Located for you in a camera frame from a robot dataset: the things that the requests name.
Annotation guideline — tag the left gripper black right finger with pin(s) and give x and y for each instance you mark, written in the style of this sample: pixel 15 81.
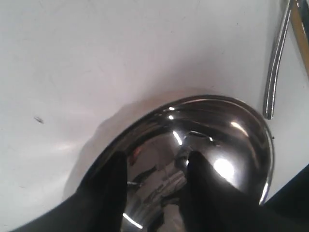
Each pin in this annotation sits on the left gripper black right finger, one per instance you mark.
pixel 209 203

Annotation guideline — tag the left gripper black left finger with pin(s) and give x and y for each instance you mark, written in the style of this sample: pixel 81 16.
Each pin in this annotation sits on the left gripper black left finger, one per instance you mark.
pixel 97 206

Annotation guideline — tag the large stainless steel bowl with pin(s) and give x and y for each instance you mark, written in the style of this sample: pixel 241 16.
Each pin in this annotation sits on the large stainless steel bowl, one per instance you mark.
pixel 230 135

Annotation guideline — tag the long steel spoon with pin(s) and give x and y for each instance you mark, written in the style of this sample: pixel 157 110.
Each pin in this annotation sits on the long steel spoon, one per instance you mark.
pixel 274 62

